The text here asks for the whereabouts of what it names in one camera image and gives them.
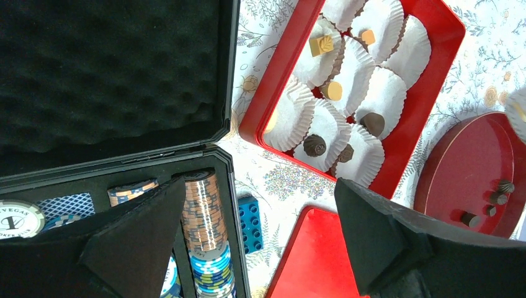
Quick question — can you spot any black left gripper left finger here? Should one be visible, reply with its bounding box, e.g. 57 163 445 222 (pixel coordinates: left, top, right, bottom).
1 178 185 297

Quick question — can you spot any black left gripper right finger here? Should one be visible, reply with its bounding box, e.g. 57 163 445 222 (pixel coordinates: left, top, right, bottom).
334 179 525 297

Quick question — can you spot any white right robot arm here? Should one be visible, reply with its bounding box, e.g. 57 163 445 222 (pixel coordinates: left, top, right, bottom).
505 86 526 143

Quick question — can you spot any dark cylinder chocolate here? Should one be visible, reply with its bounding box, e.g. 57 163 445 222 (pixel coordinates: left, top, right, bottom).
461 212 482 228

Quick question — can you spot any small dark square chocolate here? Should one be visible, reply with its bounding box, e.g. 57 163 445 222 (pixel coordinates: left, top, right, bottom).
485 205 497 217

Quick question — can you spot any dark flower chocolate in cup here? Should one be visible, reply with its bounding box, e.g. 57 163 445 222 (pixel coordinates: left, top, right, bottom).
337 144 354 163

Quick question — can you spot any dark ridged chocolate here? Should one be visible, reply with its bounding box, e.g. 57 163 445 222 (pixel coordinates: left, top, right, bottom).
497 179 515 194

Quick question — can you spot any brown dome chocolate in cup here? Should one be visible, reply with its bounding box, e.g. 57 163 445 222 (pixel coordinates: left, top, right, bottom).
359 112 385 137

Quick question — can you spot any dark swirl chocolate in cup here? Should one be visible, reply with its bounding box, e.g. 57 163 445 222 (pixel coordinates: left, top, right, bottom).
303 134 327 157

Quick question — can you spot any tan round chocolate in cup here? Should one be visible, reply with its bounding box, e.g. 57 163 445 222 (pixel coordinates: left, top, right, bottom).
321 81 342 101

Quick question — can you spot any cream chocolate in cup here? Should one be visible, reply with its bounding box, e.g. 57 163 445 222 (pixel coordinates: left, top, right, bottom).
264 110 279 134

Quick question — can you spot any tan leaf square chocolate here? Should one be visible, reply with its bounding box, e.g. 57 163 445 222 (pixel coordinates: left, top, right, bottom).
308 35 334 57

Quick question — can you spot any orange blue chip stack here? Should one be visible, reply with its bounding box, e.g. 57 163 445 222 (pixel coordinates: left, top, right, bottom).
107 178 159 207
181 169 228 251

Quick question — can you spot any red tin lid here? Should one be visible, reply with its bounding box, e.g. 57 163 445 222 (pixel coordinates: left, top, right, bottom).
266 205 360 298

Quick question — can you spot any blue white mixed chip stack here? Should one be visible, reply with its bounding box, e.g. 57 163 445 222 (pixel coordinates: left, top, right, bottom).
189 241 236 298

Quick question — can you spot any white paper cup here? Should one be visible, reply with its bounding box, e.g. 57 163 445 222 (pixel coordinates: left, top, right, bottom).
330 124 385 188

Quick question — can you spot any dark red round tray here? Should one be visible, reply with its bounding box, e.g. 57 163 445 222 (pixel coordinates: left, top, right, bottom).
414 112 525 238

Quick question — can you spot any dark blue lego brick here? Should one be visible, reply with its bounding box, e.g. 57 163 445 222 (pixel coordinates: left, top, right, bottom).
238 196 264 254

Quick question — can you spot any black poker chip case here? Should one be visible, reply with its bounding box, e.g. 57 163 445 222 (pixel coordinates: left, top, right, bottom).
1 1 250 297

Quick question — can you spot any red tin box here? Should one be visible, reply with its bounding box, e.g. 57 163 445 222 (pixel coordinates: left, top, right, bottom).
239 0 466 199

